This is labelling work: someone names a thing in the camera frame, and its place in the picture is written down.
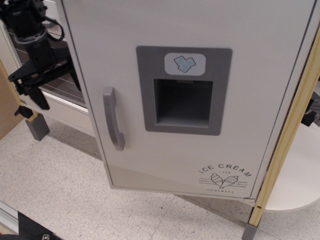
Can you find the grey cabinet foot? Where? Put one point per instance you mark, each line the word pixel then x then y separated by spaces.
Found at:
pixel 38 127
pixel 249 232

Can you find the grey fridge door handle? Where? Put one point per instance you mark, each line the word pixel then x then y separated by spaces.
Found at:
pixel 109 103

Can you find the grey oven door handle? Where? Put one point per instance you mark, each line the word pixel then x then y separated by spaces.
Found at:
pixel 49 23

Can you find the light wooden side post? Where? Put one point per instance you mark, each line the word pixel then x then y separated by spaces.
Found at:
pixel 299 103

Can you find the grey right cabinet foot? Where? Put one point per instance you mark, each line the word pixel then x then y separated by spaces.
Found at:
pixel 249 232

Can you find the white round table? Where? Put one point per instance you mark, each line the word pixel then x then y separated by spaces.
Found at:
pixel 298 183

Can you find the aluminium rail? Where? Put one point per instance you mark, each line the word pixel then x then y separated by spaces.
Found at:
pixel 9 218

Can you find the white oven door with window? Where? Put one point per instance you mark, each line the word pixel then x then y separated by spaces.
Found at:
pixel 66 102

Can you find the grey left cabinet foot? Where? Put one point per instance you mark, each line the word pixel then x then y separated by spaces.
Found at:
pixel 38 127

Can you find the white fridge door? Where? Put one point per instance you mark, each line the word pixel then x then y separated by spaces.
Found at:
pixel 270 40

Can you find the grey ice dispenser panel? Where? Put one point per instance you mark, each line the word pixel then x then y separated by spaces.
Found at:
pixel 183 89

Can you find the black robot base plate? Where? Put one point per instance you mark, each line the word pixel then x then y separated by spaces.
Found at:
pixel 28 229

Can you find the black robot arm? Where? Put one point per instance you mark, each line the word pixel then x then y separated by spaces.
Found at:
pixel 25 18

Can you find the black clamp knob left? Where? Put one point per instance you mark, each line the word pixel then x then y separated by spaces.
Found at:
pixel 24 111

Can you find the black clamp right edge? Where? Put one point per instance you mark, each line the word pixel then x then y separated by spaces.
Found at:
pixel 312 112

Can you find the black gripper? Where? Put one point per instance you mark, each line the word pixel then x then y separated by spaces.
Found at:
pixel 45 64

